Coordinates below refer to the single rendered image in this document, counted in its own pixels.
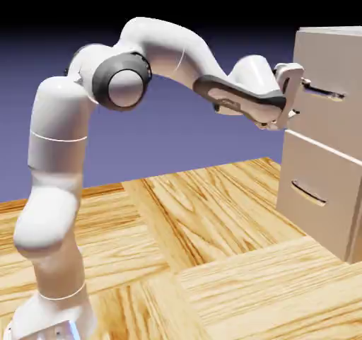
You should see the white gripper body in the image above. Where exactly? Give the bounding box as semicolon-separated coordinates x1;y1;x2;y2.
273;61;305;131

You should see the beige wooden cabinet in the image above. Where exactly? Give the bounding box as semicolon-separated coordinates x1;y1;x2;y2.
275;25;362;265

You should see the dark curved drawer handle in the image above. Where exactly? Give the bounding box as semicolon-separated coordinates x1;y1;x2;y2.
302;80;346;101
290;179;328;207

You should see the beige drawer front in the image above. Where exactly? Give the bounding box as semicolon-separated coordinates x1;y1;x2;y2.
286;30;362;162
276;129;362;262

